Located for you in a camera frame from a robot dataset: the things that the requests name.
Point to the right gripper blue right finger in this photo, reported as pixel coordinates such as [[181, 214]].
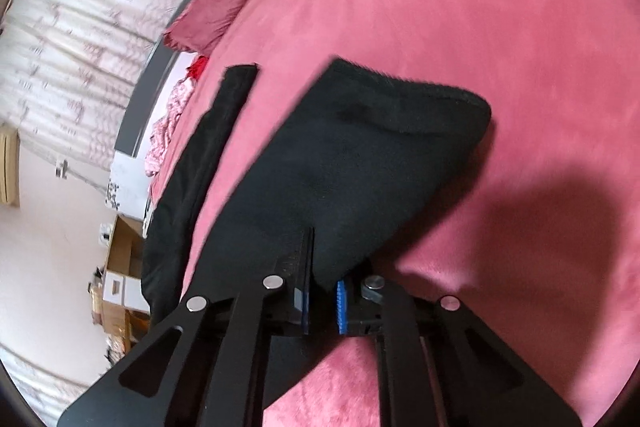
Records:
[[359, 306]]

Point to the red small cloth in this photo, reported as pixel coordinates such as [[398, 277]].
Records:
[[196, 69]]

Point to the pink bed blanket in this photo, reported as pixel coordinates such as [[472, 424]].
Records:
[[540, 237]]

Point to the white drawer cabinet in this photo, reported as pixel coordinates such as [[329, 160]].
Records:
[[125, 291]]

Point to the dark red ruffled pillow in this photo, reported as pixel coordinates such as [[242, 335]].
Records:
[[201, 25]]

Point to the black pants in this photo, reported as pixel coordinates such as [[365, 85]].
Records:
[[358, 157]]

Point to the white floral nightstand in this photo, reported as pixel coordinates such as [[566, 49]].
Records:
[[128, 191]]

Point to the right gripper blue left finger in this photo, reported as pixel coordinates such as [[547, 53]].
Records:
[[292, 315]]

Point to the pink floral crumpled cloth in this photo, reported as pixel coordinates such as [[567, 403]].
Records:
[[165, 126]]

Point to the pink patterned window curtain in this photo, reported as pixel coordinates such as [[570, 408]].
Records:
[[69, 69]]

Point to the grey bed headboard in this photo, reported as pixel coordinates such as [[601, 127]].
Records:
[[146, 92]]

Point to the wooden desk with shelves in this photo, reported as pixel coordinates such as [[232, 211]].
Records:
[[123, 328]]

